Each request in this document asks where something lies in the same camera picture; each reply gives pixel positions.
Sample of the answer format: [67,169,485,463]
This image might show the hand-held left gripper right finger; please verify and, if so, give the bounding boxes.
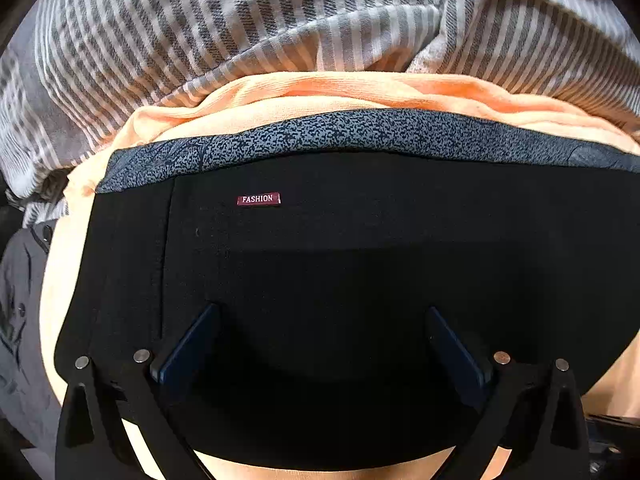
[425,305,592,480]

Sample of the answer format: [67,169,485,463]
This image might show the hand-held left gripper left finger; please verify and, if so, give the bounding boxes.
[55,302,222,480]

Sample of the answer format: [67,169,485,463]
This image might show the black pants with patterned waistband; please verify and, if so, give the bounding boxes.
[54,110,640,472]

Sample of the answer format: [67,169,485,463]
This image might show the dark grey jacket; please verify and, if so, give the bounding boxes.
[0,220,68,463]

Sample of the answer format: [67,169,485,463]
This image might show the orange blanket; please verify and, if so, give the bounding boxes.
[39,72,640,480]

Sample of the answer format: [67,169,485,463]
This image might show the grey white striped quilt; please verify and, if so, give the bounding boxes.
[0,0,640,231]

